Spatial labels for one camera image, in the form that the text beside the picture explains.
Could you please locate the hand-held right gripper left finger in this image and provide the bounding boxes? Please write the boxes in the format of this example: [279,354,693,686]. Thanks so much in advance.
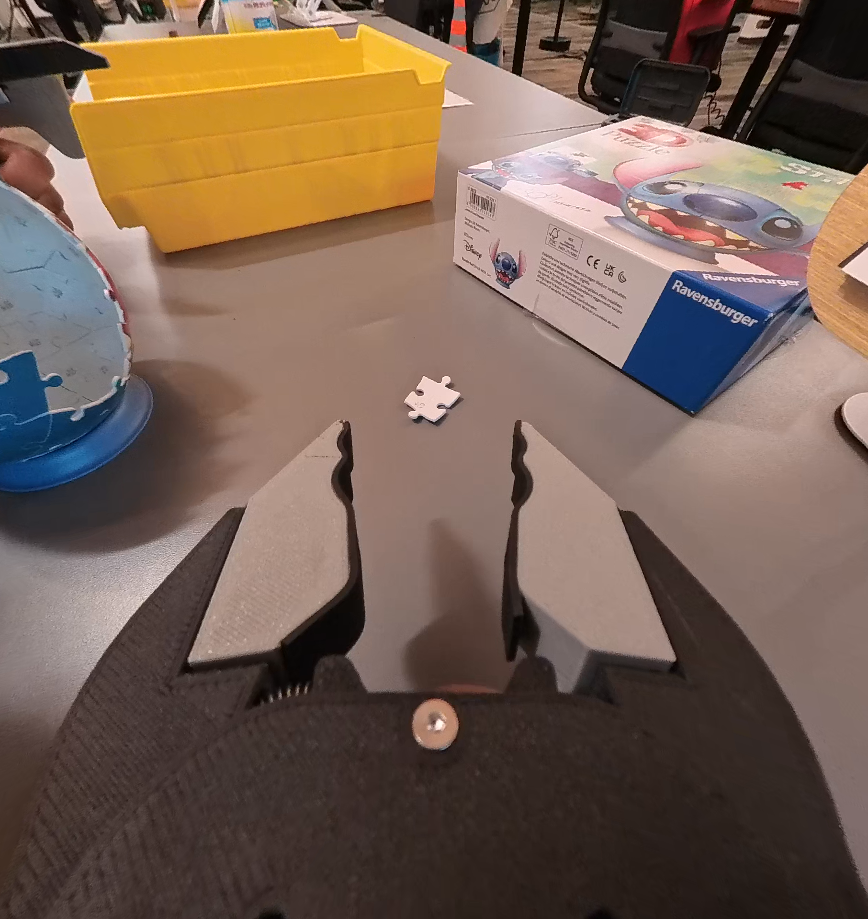
[187,420,368,669]

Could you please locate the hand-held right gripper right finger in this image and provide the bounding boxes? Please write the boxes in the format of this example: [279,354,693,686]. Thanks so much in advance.
[502,420,679,695]

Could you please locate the white puzzle piece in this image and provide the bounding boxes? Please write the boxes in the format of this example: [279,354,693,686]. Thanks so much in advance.
[404,375,463,423]

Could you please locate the blue puzzle ball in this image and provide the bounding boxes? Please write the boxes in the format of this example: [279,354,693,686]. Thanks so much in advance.
[0,167,132,468]

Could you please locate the white blue puzzle box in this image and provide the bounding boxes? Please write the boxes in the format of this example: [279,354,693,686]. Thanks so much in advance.
[451,115,857,416]

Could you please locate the person's left hand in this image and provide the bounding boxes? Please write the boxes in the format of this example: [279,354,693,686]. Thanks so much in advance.
[0,135,73,232]

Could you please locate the yellow plastic bin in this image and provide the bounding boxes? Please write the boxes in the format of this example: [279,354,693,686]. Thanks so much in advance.
[69,25,452,254]

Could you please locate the curved wooden sheet holder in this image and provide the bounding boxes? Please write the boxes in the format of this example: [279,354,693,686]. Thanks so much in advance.
[807,140,868,374]

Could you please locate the black chair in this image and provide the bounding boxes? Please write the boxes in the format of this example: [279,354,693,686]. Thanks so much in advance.
[577,0,715,126]
[735,0,868,173]

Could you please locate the red chair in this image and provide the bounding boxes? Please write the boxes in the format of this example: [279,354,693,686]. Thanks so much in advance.
[681,0,736,66]

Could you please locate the blue ball stand ring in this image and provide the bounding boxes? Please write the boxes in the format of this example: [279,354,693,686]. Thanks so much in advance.
[0,377,153,494]

